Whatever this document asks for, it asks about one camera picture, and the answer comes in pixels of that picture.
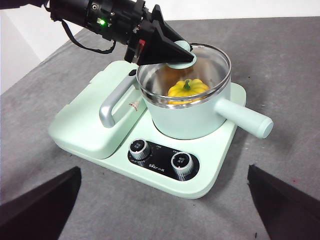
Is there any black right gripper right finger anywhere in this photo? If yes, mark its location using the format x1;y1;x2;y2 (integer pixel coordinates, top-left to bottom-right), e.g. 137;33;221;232
247;163;320;240

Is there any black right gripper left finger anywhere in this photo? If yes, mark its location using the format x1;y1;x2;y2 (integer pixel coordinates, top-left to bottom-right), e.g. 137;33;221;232
0;166;82;240

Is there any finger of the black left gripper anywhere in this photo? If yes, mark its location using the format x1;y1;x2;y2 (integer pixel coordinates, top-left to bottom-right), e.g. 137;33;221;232
151;4;186;43
136;19;198;66

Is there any glass lid with green knob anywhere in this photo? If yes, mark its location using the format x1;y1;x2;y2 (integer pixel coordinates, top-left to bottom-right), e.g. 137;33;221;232
136;39;233;109

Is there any yellow toy pumpkin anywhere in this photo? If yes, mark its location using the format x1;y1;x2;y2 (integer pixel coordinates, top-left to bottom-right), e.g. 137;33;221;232
167;78;211;106

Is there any mint green griddle cover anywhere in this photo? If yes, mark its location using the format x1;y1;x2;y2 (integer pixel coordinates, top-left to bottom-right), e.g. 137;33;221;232
47;59;149;160

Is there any silver control knob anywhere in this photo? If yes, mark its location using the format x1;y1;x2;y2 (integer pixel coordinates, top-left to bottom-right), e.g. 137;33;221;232
128;139;152;161
170;152;194;176

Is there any black control panel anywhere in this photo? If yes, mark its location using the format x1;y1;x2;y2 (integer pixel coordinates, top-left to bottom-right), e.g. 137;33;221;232
127;138;201;182

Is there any mint green breakfast machine base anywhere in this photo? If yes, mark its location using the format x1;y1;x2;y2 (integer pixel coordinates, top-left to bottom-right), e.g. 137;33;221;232
47;59;249;201

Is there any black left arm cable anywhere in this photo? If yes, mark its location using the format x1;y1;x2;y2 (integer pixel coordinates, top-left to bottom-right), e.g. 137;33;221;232
50;16;118;55

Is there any mint green handled pot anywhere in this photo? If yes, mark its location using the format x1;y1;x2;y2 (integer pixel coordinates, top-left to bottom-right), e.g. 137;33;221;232
136;43;275;141

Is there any silver griddle cover handle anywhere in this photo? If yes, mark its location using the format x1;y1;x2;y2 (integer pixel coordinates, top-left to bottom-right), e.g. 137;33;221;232
98;73;139;129

